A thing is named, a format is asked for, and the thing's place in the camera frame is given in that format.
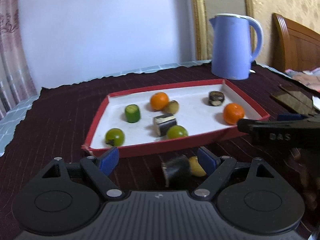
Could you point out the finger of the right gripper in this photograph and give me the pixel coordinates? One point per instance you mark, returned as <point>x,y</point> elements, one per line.
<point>280,130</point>
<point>290,116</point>

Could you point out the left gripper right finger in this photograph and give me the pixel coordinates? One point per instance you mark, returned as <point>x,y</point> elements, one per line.
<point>218,170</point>

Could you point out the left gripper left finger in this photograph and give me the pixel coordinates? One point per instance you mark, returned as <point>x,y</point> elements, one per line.
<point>99,168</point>

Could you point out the small yellow fruit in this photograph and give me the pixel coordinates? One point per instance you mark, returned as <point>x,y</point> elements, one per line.
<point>195,167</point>
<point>172,107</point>

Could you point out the orange mandarin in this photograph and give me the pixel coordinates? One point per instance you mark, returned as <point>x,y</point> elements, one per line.
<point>232,113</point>

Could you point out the green tomato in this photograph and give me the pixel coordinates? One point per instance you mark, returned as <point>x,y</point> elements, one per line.
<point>176,131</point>
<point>114,137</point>

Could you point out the bitten eggplant piece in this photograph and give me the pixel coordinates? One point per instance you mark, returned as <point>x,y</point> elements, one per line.
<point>175,170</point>

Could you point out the dark brown round fruit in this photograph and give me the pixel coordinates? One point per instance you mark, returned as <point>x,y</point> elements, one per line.
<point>216,98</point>

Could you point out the green cucumber piece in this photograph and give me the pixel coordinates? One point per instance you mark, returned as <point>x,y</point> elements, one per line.
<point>132,113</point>

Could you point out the dark eggplant piece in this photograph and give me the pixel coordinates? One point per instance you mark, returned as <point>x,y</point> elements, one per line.
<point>162,123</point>

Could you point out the large orange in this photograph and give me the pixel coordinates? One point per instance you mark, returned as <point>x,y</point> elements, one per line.
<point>159,101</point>

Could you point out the dark maroon striped cloth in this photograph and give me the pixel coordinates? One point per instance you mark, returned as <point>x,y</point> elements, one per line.
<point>58,122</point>

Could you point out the wooden chair back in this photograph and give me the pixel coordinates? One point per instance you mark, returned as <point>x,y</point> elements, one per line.
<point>296,47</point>

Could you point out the red shallow cardboard tray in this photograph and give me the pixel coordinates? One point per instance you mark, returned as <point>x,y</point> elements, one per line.
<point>204,123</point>

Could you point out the blue electric kettle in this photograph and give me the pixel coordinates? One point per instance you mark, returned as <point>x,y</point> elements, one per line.
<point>238,40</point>

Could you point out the pink patterned curtain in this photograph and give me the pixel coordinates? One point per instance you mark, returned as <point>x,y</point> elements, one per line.
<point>16,82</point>

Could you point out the gold framed headboard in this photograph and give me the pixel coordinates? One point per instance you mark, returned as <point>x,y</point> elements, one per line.
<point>305,12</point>

